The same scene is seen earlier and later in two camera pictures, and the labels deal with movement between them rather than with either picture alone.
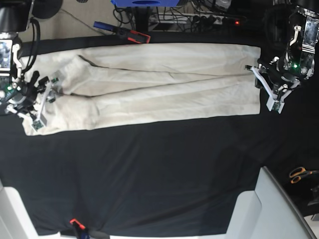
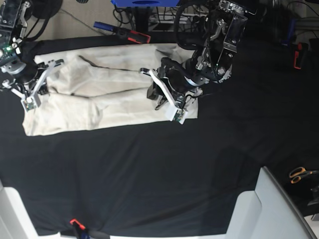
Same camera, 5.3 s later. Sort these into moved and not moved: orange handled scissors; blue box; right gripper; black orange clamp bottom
Moved: right gripper
Not moved: black orange clamp bottom; blue box; orange handled scissors
